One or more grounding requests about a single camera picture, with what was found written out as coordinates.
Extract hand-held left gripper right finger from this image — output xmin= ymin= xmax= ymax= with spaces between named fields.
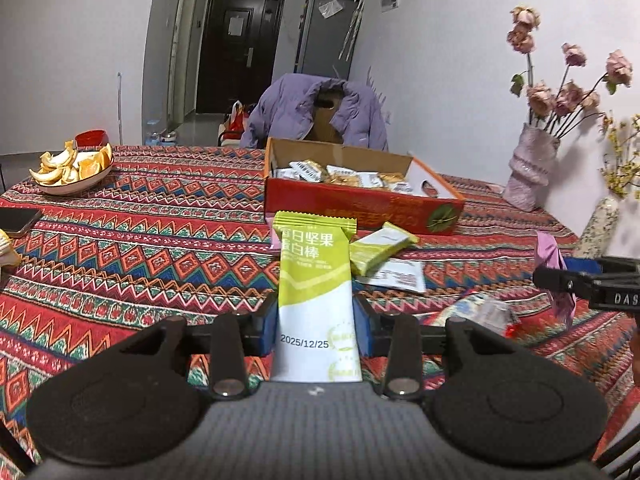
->
xmin=351 ymin=294 xmax=507 ymax=403

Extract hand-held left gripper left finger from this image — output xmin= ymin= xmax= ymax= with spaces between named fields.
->
xmin=127 ymin=302 xmax=279 ymax=402

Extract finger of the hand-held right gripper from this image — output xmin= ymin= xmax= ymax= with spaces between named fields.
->
xmin=531 ymin=265 xmax=640 ymax=312
xmin=567 ymin=256 xmax=640 ymax=276

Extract green white snack bar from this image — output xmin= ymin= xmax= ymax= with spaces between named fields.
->
xmin=270 ymin=211 xmax=365 ymax=384

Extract pink snack packet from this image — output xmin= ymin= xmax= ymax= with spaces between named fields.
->
xmin=534 ymin=231 xmax=577 ymax=324

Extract red cardboard box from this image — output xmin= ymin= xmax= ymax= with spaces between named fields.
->
xmin=262 ymin=136 xmax=467 ymax=237

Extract speckled white vase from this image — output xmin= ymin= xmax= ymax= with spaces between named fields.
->
xmin=571 ymin=196 xmax=621 ymax=260

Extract white flat packet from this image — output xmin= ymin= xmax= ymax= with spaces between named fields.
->
xmin=357 ymin=258 xmax=427 ymax=295

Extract green snack packet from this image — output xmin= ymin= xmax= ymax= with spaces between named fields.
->
xmin=349 ymin=221 xmax=420 ymax=277

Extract yellow flower sprigs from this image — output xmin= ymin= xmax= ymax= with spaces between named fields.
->
xmin=600 ymin=114 xmax=640 ymax=201

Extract clear plastic wrapper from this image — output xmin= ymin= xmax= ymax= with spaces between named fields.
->
xmin=432 ymin=292 xmax=521 ymax=329

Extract pink ribbed vase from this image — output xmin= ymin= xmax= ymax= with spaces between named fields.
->
xmin=501 ymin=122 xmax=561 ymax=212

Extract patterned tablecloth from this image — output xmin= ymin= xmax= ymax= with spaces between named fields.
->
xmin=0 ymin=145 xmax=640 ymax=476

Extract pile of gold white packets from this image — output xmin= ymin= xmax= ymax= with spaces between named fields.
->
xmin=275 ymin=159 xmax=416 ymax=195

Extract dried pink roses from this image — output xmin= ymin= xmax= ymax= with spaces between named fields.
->
xmin=506 ymin=4 xmax=635 ymax=139

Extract brown wooden chair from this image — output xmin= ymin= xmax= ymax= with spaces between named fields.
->
xmin=302 ymin=89 xmax=349 ymax=145

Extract red bag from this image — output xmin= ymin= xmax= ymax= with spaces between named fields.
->
xmin=222 ymin=101 xmax=257 ymax=136

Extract purple puffer jacket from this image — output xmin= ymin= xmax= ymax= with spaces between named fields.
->
xmin=240 ymin=73 xmax=390 ymax=152

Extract low blue trolley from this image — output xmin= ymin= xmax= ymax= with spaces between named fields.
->
xmin=145 ymin=119 xmax=177 ymax=147

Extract white plate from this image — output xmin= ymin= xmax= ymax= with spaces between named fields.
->
xmin=30 ymin=160 xmax=115 ymax=197

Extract pile of orange peels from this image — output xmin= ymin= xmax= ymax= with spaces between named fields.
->
xmin=29 ymin=141 xmax=113 ymax=187

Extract red bowl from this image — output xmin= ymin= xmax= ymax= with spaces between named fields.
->
xmin=74 ymin=130 xmax=111 ymax=152

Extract mop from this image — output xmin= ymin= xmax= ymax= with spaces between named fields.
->
xmin=116 ymin=72 xmax=126 ymax=146

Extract yellow crinkled wrapper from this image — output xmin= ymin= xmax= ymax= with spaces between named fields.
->
xmin=0 ymin=229 xmax=23 ymax=276

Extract black smartphone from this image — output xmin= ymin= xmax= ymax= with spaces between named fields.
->
xmin=0 ymin=206 xmax=43 ymax=239

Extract dark door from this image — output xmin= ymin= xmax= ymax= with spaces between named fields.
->
xmin=196 ymin=0 xmax=287 ymax=116

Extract grey refrigerator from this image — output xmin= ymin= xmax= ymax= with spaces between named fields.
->
xmin=294 ymin=0 xmax=365 ymax=81

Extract hanging umbrella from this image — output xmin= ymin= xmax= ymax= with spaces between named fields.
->
xmin=339 ymin=0 xmax=366 ymax=61

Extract black frame chair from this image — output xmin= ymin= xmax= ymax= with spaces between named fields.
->
xmin=216 ymin=125 xmax=246 ymax=148

